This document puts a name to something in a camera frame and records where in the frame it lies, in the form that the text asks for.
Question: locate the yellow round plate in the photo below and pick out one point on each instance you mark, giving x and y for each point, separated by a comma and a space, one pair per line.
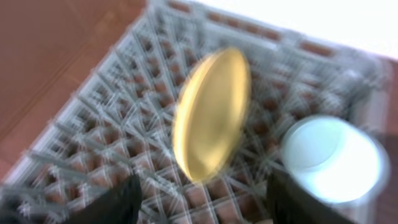
210, 113

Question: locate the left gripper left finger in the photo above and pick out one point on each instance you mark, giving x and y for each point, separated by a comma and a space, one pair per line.
119, 205

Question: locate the light blue bowl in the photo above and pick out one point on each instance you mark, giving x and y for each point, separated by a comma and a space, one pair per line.
334, 161

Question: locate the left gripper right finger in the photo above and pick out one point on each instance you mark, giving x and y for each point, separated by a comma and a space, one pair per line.
288, 203

